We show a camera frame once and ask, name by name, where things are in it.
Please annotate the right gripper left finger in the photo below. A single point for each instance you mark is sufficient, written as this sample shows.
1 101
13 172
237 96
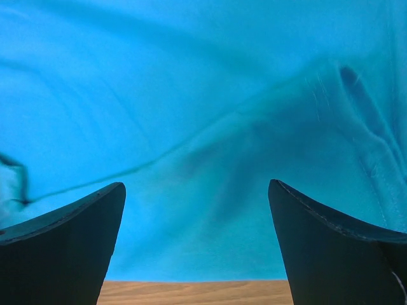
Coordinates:
62 257

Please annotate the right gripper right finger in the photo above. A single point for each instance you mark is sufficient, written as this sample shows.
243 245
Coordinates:
333 258

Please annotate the teal t shirt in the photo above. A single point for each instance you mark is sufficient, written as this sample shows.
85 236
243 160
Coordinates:
196 106

